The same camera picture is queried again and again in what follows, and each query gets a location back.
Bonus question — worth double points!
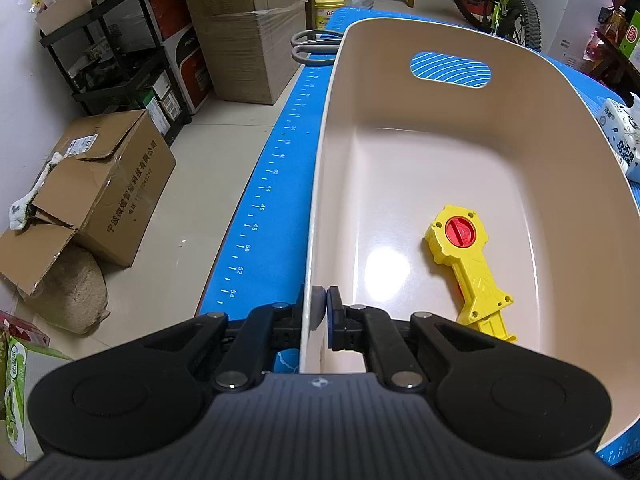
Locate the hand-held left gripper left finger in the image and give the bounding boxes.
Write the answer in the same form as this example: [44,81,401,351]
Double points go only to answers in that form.
[142,284,327,394]

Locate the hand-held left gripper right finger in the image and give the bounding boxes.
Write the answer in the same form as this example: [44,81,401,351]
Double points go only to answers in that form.
[326,285,503,394]

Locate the yellow plastic toy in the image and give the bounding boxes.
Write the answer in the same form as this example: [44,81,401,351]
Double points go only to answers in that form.
[425,204,518,345]

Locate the beige plastic bin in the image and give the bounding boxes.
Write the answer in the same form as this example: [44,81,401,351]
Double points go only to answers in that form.
[299,17,640,453]

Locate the blue silicone mat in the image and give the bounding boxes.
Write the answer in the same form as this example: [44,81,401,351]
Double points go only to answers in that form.
[195,7,640,466]

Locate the open torn cardboard box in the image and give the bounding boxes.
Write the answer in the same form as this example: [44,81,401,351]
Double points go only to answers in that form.
[0,109,177,297]

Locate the beige sack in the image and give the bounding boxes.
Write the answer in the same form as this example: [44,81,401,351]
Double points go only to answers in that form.
[29,245,111,336]

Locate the plastic wrapped cardboard box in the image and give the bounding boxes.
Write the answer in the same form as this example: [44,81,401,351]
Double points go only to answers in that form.
[190,0,309,106]

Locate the red and white appliance box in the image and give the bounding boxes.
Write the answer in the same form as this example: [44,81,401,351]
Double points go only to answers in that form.
[147,0,212,116]

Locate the black metal rack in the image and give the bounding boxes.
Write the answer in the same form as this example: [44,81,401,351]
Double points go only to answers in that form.
[39,0,194,147]

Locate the red flat box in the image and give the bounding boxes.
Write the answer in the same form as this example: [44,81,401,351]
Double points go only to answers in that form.
[0,310,52,350]

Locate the yellow plastic jug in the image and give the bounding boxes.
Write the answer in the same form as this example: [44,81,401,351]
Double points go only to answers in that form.
[313,0,347,31]

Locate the green printed carton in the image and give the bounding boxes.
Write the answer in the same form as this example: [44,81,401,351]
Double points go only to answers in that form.
[0,332,74,462]

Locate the white tissue pack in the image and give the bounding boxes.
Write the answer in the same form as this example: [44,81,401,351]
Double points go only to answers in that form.
[597,92,640,183]

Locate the green and black bicycle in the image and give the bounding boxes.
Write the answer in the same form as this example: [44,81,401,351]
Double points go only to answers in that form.
[448,0,544,52]

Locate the white cabinet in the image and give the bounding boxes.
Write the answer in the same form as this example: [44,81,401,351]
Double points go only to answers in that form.
[520,0,640,77]

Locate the orange drink bottle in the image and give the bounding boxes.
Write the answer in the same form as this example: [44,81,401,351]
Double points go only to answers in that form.
[606,6,629,42]

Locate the grey handled scissors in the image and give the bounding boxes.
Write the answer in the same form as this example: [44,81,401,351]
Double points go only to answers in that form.
[290,29,345,67]

